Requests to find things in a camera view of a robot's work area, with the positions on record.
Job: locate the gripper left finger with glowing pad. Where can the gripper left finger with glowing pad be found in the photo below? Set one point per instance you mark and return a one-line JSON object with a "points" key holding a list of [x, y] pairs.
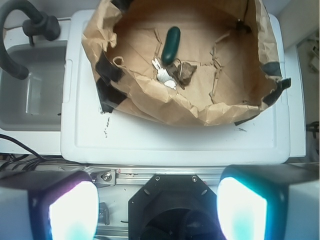
{"points": [[48, 205]]}

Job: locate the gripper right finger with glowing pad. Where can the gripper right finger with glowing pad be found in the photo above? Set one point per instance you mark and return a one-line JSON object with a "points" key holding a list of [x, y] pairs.
{"points": [[269, 202]]}

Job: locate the green plastic pickle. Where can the green plastic pickle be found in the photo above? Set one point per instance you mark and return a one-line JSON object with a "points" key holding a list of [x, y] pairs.
{"points": [[171, 45]]}

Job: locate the white plastic bin lid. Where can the white plastic bin lid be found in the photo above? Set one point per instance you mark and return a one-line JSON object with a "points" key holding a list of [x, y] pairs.
{"points": [[89, 135]]}

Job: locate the grey toy sink basin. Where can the grey toy sink basin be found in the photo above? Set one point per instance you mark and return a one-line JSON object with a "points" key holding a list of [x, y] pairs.
{"points": [[35, 103]]}

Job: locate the brown paper bag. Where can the brown paper bag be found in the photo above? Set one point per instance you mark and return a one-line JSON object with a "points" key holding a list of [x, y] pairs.
{"points": [[231, 41]]}

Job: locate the brown crumpled toy piece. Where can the brown crumpled toy piece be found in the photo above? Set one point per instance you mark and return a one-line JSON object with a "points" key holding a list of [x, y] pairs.
{"points": [[182, 72]]}

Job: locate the white rabbit figurine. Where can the white rabbit figurine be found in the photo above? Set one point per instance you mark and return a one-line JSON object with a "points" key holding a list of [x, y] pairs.
{"points": [[163, 75]]}

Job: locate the dark grey toy faucet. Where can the dark grey toy faucet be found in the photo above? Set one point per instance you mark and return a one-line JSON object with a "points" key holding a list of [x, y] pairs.
{"points": [[38, 23]]}

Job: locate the black octagonal mount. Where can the black octagonal mount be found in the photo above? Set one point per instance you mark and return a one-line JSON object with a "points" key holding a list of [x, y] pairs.
{"points": [[174, 207]]}

